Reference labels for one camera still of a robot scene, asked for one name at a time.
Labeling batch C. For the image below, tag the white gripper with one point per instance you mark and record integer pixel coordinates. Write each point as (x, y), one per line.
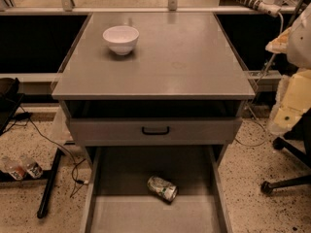
(300, 48)

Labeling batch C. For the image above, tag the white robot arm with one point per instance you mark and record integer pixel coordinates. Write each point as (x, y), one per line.
(299, 46)

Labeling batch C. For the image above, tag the grey drawer cabinet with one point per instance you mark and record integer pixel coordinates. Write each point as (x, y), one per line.
(181, 67)

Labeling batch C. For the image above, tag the grey top drawer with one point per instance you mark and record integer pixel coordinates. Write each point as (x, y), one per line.
(89, 132)

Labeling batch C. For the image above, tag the open grey middle drawer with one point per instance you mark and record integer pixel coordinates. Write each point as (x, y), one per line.
(119, 201)

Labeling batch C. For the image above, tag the white power strip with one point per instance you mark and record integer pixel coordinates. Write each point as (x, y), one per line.
(265, 6)

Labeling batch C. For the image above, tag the black office chair base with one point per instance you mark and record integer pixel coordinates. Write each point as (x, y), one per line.
(295, 149)

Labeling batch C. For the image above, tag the white ceramic bowl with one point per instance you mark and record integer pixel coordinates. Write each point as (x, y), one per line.
(121, 39)

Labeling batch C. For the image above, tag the black stand base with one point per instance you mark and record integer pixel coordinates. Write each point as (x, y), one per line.
(47, 179)

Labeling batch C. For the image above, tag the right plastic bottle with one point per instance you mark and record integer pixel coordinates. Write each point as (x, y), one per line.
(31, 166)

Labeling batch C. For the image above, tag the plastic bottle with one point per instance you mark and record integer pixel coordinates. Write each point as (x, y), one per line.
(31, 166)
(13, 168)

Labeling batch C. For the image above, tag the left plastic bottle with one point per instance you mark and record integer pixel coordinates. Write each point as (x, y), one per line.
(13, 168)

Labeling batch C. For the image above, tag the black drawer handle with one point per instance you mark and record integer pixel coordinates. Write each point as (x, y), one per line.
(155, 131)

